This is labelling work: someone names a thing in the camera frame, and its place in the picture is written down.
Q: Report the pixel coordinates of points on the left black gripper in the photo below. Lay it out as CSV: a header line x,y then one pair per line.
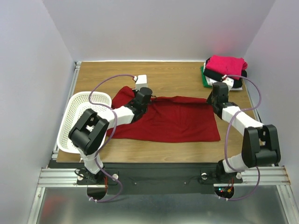
x,y
135,92

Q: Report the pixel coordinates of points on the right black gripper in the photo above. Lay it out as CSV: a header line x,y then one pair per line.
x,y
210,99

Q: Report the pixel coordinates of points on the dark red t shirt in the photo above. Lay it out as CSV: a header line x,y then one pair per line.
x,y
174,120

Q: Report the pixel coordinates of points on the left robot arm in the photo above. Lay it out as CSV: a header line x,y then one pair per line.
x,y
88,134

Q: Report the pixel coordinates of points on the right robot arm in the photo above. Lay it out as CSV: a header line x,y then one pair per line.
x,y
260,144

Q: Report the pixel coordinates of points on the green folded t shirt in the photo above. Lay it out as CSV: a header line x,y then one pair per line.
x,y
204,81

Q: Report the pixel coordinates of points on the white folded t shirt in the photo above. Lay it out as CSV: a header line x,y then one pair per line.
x,y
211,81

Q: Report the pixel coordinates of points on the black folded t shirt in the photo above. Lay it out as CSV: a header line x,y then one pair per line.
x,y
218,77

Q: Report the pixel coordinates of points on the pink folded t shirt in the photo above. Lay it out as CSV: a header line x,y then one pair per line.
x,y
227,65

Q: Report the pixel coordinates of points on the white perforated plastic basket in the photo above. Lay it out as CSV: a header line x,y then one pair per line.
x,y
78,103

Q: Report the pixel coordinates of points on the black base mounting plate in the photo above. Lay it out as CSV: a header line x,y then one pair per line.
x,y
150,178

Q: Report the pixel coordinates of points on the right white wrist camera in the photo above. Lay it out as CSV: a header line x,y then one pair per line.
x,y
228,81

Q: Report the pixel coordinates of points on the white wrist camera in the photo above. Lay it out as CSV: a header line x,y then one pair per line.
x,y
228,81
140,81

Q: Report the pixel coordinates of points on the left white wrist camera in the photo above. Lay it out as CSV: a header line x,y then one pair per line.
x,y
140,81

